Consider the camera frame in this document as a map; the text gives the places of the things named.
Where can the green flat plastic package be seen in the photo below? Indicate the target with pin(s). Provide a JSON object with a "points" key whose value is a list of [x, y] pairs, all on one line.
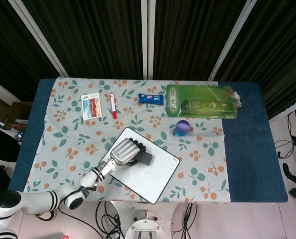
{"points": [[187, 93]]}

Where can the blue felt table cover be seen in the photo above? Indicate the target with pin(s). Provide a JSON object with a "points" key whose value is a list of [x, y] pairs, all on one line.
{"points": [[249, 149]]}

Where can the blue snack packet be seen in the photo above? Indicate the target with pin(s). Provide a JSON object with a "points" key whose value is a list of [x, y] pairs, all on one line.
{"points": [[150, 98]]}

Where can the red white card pack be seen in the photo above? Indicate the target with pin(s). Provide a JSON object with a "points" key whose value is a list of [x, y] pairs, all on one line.
{"points": [[91, 106]]}

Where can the blue round cup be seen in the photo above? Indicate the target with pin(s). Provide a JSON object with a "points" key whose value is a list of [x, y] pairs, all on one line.
{"points": [[181, 134]]}

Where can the white whiteboard black rim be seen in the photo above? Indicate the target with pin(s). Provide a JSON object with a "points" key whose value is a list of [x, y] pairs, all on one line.
{"points": [[157, 179]]}

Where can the floral patterned tablecloth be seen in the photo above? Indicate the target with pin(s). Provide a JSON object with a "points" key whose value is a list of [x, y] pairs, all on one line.
{"points": [[137, 119]]}

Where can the white frame post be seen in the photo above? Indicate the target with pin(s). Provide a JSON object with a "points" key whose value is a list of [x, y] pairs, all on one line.
{"points": [[231, 39], [147, 37], [38, 37]]}

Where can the dark green curtain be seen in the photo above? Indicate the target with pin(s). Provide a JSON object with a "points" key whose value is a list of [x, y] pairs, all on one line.
{"points": [[11, 54], [93, 37], [192, 37], [277, 49]]}

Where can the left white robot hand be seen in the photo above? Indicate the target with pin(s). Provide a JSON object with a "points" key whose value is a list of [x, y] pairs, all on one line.
{"points": [[124, 150]]}

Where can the brown cardboard box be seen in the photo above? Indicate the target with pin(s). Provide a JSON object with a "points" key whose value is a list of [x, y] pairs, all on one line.
{"points": [[18, 112]]}

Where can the green long box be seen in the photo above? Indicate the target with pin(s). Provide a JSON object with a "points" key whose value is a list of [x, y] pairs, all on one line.
{"points": [[207, 106]]}

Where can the red white marker pen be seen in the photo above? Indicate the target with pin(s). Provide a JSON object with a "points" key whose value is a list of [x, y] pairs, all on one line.
{"points": [[113, 104]]}

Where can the black white sneaker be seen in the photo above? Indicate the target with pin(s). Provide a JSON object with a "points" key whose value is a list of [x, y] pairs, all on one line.
{"points": [[47, 216]]}

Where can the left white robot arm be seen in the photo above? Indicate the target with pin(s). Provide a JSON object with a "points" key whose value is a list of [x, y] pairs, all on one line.
{"points": [[38, 201]]}

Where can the purple ball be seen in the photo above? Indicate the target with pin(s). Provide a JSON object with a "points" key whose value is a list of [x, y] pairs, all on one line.
{"points": [[183, 126]]}

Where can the person in dark clothes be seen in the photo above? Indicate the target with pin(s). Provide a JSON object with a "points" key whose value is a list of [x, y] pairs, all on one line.
{"points": [[1, 149]]}

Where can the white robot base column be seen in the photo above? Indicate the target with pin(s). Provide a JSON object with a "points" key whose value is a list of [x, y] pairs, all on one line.
{"points": [[145, 226]]}

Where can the grey eraser block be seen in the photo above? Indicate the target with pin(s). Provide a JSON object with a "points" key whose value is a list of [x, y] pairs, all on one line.
{"points": [[146, 158]]}

